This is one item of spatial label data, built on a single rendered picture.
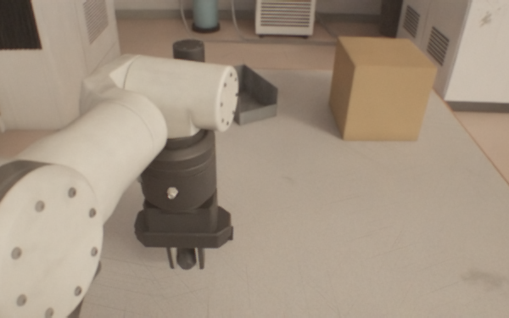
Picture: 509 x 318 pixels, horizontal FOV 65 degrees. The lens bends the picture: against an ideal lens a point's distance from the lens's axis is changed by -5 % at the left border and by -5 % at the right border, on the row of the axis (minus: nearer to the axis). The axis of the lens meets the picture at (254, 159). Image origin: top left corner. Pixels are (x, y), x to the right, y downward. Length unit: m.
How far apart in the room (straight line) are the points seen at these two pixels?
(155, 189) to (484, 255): 0.55
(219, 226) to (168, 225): 0.06
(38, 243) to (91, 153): 0.11
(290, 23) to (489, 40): 1.92
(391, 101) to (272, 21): 3.39
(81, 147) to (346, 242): 0.52
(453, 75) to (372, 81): 2.32
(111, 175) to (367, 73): 0.69
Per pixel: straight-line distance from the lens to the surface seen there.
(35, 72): 2.83
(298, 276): 0.66
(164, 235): 0.52
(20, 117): 3.03
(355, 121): 0.95
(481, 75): 3.31
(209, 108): 0.39
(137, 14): 5.09
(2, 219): 0.18
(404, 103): 0.96
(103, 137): 0.30
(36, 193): 0.19
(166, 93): 0.40
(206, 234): 0.52
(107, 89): 0.37
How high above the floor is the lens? 1.41
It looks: 35 degrees down
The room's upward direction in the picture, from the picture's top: 2 degrees clockwise
